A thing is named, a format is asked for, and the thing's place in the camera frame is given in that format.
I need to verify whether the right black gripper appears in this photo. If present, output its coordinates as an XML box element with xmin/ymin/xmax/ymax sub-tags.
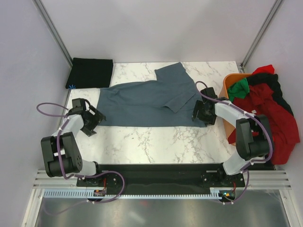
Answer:
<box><xmin>191</xmin><ymin>100</ymin><xmax>217</xmax><ymax>126</ymax></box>

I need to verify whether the blue-grey t shirt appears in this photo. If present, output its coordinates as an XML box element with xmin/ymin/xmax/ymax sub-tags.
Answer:
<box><xmin>97</xmin><ymin>62</ymin><xmax>205</xmax><ymax>128</ymax></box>

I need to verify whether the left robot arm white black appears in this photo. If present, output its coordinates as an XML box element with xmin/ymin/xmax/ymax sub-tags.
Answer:
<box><xmin>41</xmin><ymin>98</ymin><xmax>106</xmax><ymax>186</ymax></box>

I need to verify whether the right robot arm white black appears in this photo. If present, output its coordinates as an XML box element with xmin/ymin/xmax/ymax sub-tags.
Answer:
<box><xmin>192</xmin><ymin>87</ymin><xmax>274</xmax><ymax>186</ymax></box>

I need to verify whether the green t shirt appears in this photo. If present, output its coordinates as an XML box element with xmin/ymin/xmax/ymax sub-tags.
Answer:
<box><xmin>227</xmin><ymin>78</ymin><xmax>250</xmax><ymax>102</ymax></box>

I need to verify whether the folded black t shirt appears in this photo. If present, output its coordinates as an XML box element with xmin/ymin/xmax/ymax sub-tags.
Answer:
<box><xmin>65</xmin><ymin>58</ymin><xmax>114</xmax><ymax>89</ymax></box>

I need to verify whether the red t shirt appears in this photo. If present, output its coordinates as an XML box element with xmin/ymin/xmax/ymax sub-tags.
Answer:
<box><xmin>232</xmin><ymin>65</ymin><xmax>300</xmax><ymax>165</ymax></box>

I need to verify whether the black t shirt in basket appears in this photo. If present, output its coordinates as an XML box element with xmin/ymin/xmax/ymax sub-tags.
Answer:
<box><xmin>247</xmin><ymin>73</ymin><xmax>294</xmax><ymax>115</ymax></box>

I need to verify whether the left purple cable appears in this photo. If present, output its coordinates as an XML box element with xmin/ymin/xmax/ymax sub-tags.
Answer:
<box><xmin>36</xmin><ymin>102</ymin><xmax>126</xmax><ymax>216</ymax></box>

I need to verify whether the aluminium frame extrusion base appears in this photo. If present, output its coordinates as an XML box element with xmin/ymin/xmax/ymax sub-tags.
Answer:
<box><xmin>33</xmin><ymin>170</ymin><xmax>291</xmax><ymax>190</ymax></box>

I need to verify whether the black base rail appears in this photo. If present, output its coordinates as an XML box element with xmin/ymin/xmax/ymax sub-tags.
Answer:
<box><xmin>77</xmin><ymin>164</ymin><xmax>245</xmax><ymax>195</ymax></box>

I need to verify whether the white slotted cable duct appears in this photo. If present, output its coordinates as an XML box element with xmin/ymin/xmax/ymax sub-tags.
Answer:
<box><xmin>43</xmin><ymin>188</ymin><xmax>235</xmax><ymax>200</ymax></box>

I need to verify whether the right aluminium frame post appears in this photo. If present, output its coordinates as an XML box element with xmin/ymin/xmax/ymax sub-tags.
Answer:
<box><xmin>237</xmin><ymin>0</ymin><xmax>284</xmax><ymax>72</ymax></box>

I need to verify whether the aluminium frame post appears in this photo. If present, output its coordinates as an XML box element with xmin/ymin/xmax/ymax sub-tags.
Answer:
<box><xmin>33</xmin><ymin>0</ymin><xmax>72</xmax><ymax>66</ymax></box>
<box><xmin>237</xmin><ymin>0</ymin><xmax>284</xmax><ymax>72</ymax></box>

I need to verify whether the left aluminium frame post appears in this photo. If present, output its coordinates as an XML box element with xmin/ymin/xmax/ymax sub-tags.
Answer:
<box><xmin>33</xmin><ymin>0</ymin><xmax>72</xmax><ymax>66</ymax></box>

